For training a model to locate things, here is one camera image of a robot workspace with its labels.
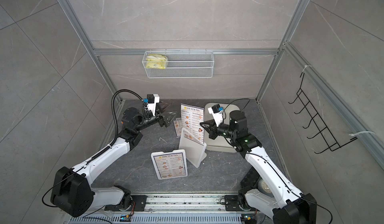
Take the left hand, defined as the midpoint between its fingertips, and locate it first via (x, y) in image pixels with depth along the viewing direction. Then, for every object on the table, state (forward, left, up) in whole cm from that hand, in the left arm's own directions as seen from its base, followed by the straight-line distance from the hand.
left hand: (175, 106), depth 68 cm
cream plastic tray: (-4, -24, -32) cm, 40 cm away
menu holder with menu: (-8, -8, -19) cm, 22 cm away
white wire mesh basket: (+44, -2, -7) cm, 45 cm away
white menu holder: (-16, +10, -15) cm, 24 cm away
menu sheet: (-4, -8, -8) cm, 12 cm away
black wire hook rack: (-9, -65, -5) cm, 66 cm away
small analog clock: (-29, -43, -32) cm, 61 cm away
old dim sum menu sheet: (-2, 0, -14) cm, 14 cm away
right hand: (-5, -13, -8) cm, 16 cm away
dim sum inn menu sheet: (-19, +4, -25) cm, 31 cm away
